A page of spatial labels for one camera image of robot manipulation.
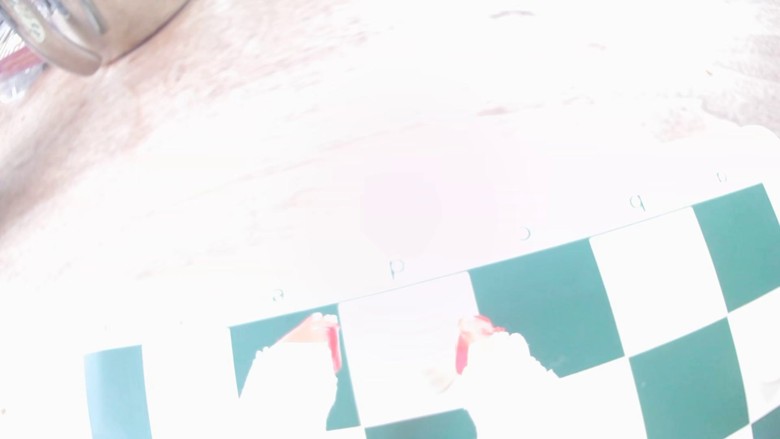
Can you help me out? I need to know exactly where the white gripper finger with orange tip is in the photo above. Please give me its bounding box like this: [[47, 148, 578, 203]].
[[454, 315, 561, 439], [238, 313, 342, 439]]

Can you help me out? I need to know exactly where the green and white chess mat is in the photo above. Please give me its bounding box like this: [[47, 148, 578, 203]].
[[0, 125, 780, 439]]

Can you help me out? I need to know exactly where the red and silver object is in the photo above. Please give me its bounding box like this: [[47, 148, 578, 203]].
[[0, 46, 46, 103]]

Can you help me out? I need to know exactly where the grey metal object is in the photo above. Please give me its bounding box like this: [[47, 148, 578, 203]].
[[0, 0, 191, 78]]

